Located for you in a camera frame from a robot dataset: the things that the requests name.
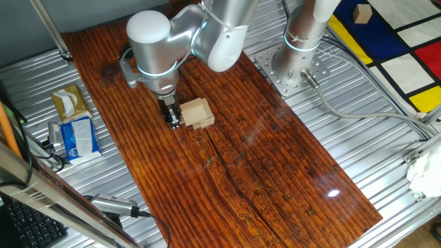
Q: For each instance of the silver aluminium frame bar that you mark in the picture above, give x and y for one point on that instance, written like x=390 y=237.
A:
x=51 y=31
x=41 y=193

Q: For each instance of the colourful Mondrian pattern cloth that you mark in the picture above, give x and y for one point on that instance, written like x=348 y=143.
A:
x=406 y=72

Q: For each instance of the white crumpled cloth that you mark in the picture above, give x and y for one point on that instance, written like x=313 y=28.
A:
x=427 y=175

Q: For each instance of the blue tissue pack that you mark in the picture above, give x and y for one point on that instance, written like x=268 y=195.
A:
x=66 y=139

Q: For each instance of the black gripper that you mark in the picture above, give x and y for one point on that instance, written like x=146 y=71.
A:
x=167 y=101

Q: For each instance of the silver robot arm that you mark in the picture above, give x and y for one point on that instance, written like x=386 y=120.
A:
x=148 y=44

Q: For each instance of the gold tissue pack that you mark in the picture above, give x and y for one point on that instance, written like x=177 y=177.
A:
x=82 y=106

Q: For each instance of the light grey camera mount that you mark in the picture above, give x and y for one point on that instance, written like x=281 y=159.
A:
x=128 y=77

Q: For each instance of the brown wooden board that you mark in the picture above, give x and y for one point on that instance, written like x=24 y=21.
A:
x=258 y=165

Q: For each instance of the orange stick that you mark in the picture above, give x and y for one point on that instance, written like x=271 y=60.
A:
x=7 y=127

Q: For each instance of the small wooden cube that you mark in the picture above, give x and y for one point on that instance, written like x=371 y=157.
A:
x=361 y=14

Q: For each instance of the wooden Jenga block tower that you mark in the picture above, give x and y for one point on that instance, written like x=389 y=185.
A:
x=198 y=110

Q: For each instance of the light grey adapter box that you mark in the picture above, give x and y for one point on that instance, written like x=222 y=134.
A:
x=55 y=132

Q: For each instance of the protruding wooden Jenga block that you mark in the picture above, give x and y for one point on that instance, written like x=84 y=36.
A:
x=183 y=122

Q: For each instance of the silver depth camera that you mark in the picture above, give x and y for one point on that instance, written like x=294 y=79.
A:
x=113 y=205

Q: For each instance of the silver corner bracket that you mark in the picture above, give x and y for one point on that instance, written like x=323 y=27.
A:
x=411 y=157

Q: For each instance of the silver perforated mounting plate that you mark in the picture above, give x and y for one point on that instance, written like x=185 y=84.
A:
x=272 y=69

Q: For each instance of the black keyboard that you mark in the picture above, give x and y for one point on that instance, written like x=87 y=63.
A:
x=31 y=227

